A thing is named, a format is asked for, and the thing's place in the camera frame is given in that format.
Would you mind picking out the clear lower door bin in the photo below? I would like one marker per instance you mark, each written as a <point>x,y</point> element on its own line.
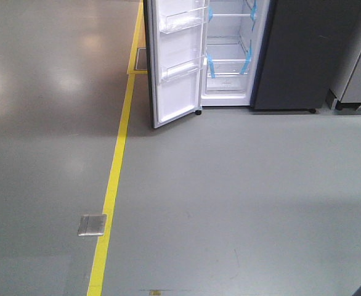
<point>183,69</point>

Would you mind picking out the grey counter cabinet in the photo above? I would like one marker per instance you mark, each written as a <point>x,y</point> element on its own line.
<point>345,90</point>

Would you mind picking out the clear door bin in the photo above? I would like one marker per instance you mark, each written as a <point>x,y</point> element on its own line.
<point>183,69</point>
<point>177,22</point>

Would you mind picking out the fridge door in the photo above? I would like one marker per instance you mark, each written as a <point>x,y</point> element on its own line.
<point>177,98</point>

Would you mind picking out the clear middle door bin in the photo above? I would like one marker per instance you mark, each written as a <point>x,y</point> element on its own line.
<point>177,22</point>

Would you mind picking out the clear fridge crisper drawer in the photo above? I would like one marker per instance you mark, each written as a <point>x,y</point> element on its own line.
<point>218,68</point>

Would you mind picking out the dark grey fridge body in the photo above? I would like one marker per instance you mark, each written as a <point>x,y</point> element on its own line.
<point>294,48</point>

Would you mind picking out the silver floor outlet plate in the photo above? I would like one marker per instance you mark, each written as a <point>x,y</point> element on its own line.
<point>92,225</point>

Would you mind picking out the dark floor label sign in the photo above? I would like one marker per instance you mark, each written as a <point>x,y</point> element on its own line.
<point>141,59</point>

